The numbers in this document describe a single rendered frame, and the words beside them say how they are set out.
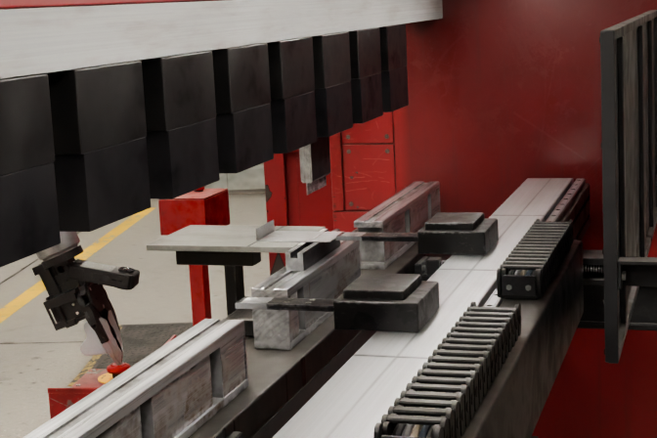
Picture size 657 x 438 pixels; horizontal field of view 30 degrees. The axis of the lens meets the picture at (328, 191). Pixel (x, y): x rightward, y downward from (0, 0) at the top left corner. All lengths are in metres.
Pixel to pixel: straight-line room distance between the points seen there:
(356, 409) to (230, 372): 0.42
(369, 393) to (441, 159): 1.62
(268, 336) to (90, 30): 0.74
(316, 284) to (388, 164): 0.98
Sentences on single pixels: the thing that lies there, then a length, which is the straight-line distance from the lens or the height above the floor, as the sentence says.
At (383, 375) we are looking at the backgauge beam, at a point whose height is 0.98.
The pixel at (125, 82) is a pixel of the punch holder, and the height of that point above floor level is 1.32.
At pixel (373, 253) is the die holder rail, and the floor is 0.90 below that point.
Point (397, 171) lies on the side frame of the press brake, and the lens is 2.91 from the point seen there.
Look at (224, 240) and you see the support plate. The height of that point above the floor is 1.00.
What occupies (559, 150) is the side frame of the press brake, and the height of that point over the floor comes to 1.03.
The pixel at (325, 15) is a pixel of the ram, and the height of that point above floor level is 1.37.
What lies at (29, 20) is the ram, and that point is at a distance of 1.18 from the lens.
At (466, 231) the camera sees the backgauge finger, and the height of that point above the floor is 1.02.
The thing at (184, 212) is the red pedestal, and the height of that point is 0.75.
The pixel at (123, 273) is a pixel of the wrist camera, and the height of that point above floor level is 0.96.
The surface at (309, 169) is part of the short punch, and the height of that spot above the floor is 1.12.
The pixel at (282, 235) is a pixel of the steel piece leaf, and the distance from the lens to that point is 2.10.
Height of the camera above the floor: 1.40
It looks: 9 degrees down
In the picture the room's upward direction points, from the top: 3 degrees counter-clockwise
